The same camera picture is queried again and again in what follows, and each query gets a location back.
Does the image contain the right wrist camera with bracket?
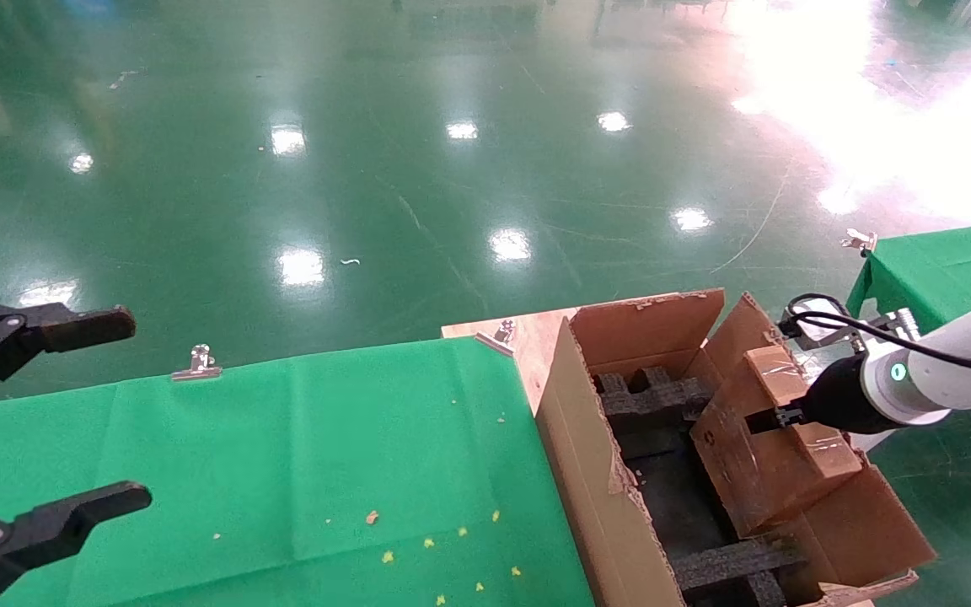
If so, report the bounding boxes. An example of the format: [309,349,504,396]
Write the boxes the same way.
[779,308,920,353]

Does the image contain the white tubular table leg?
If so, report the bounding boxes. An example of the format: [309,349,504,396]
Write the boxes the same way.
[855,428,904,456]

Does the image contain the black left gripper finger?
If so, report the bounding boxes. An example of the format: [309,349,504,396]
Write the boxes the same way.
[0,481,153,607]
[0,301,137,416]

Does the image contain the cross-shaped black foam insert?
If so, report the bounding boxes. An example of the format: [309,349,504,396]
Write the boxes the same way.
[593,365,714,460]

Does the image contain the large open cardboard carton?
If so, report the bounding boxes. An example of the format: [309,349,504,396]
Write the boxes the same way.
[534,288,937,607]

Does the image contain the large green tablecloth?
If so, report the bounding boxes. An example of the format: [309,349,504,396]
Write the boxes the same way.
[0,336,596,607]

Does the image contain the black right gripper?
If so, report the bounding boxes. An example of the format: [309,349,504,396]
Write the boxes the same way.
[745,353,875,436]

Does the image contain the small taped cardboard box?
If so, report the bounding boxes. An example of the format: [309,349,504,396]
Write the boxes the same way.
[689,344,864,539]

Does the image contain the green cloth on side table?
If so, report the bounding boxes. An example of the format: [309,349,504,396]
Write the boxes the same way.
[846,221,971,431]

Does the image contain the black foam insert bar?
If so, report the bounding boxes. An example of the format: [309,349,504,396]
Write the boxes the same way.
[669,540,808,607]

